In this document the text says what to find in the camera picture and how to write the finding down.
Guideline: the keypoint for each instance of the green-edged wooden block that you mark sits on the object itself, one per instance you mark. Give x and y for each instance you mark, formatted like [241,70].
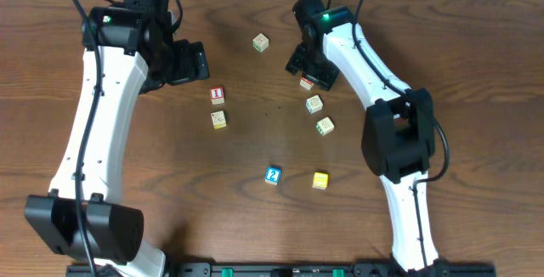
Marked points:
[260,42]
[325,126]

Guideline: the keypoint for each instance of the far green-edged wooden block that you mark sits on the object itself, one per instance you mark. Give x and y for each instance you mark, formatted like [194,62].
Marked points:
[260,42]

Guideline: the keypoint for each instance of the yellow-edged butterfly block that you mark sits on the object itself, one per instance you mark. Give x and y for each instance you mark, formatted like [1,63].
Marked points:
[218,119]

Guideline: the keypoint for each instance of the blue number 2 block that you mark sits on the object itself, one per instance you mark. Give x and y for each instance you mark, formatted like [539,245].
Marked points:
[273,175]

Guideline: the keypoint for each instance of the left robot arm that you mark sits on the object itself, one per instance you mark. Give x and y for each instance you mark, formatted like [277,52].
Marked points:
[129,50]

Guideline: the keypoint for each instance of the blue-edged wooden block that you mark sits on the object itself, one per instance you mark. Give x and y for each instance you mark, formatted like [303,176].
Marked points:
[314,104]

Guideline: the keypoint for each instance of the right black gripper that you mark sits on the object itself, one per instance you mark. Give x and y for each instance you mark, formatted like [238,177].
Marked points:
[313,74]

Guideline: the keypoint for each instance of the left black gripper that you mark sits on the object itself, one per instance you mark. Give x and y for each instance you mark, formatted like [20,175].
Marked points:
[197,61]

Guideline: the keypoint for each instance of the yellow wooden block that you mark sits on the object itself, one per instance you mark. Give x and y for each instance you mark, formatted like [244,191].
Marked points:
[320,180]

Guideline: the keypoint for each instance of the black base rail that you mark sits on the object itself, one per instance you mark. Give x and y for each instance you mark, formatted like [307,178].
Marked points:
[360,269]

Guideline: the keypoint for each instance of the red letter I block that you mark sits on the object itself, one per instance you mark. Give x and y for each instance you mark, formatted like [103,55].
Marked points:
[217,95]

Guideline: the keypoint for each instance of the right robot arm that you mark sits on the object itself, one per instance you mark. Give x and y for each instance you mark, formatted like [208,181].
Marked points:
[398,133]

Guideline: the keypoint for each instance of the red letter A block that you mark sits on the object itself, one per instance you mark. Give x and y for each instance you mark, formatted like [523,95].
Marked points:
[305,83]

